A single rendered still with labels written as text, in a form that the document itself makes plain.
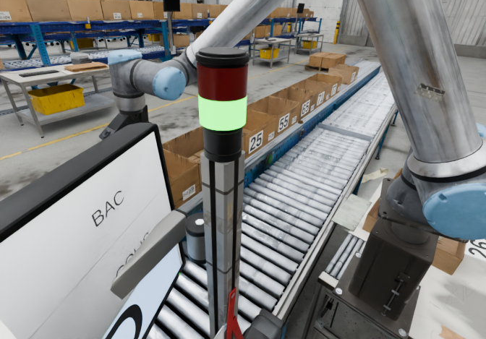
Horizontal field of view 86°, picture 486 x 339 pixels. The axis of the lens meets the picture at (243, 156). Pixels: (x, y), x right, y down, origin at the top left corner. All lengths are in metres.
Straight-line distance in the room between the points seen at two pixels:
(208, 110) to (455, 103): 0.45
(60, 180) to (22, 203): 0.04
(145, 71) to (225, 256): 0.55
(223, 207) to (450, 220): 0.49
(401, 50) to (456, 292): 1.09
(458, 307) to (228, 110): 1.26
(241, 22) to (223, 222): 0.55
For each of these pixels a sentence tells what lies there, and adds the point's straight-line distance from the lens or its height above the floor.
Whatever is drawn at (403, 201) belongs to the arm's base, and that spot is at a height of 1.22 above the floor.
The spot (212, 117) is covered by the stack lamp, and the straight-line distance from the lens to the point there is 0.26.
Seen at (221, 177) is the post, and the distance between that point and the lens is 0.29.
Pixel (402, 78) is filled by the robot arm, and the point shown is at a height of 1.60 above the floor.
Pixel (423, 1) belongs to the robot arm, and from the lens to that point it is 0.55.
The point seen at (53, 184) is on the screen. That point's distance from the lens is 0.30.
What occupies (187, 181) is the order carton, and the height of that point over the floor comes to 0.99.
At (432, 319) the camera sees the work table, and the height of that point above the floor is 0.75.
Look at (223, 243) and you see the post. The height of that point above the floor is 1.43.
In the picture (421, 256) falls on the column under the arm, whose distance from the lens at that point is 0.98.
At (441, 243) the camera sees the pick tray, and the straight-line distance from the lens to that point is 1.61.
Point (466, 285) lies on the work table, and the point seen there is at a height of 0.75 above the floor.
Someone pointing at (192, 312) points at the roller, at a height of 0.75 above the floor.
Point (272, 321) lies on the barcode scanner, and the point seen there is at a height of 1.09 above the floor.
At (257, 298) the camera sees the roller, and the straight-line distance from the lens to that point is 1.12.
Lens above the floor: 1.70
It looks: 30 degrees down
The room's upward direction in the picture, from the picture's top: 2 degrees clockwise
